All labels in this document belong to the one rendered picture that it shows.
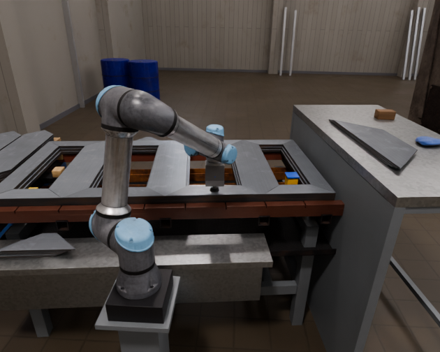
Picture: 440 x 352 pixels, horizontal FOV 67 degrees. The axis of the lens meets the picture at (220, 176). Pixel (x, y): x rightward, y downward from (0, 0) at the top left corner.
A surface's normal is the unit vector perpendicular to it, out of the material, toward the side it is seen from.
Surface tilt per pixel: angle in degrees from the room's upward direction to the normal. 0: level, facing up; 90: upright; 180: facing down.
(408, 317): 0
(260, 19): 90
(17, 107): 90
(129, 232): 7
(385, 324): 0
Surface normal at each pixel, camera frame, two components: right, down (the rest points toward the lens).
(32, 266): 0.02, -0.90
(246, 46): -0.05, 0.43
